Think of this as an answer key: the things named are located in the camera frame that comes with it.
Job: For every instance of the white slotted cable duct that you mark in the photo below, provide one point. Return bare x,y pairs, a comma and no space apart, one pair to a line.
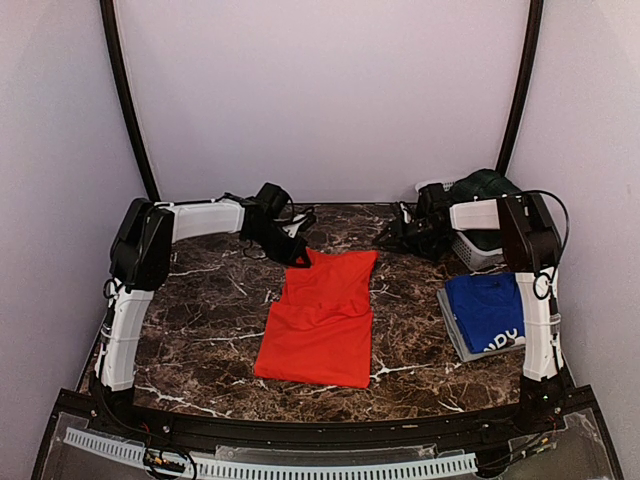
253,463

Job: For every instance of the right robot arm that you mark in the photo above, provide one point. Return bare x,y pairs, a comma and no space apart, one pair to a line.
491,313

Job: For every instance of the white laundry basket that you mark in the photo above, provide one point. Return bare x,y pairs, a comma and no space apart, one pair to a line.
478,249

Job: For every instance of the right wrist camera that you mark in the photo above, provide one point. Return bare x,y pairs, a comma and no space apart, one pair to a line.
432,198

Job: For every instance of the black front rail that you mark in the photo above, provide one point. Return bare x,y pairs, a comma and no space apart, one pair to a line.
481,430

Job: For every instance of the red t-shirt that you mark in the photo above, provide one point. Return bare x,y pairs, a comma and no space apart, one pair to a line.
320,331

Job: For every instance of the left black frame post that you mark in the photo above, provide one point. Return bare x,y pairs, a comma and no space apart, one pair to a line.
123,90

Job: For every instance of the dark green plaid garment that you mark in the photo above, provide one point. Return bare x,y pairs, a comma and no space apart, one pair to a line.
480,185

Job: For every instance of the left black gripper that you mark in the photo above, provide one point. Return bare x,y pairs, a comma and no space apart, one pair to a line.
292,254

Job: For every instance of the right black frame post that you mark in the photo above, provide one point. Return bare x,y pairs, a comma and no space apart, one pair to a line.
526,65

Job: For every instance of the blue printed t-shirt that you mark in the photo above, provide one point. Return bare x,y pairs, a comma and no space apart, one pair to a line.
485,312

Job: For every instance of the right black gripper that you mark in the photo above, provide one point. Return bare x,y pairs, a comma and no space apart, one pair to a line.
398,237

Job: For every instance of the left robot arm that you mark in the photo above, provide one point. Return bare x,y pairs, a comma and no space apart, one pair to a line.
140,261

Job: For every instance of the grey folded garment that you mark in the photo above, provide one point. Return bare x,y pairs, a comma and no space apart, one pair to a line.
460,345

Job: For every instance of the black frame post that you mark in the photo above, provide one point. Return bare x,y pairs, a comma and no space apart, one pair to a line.
526,65
123,90

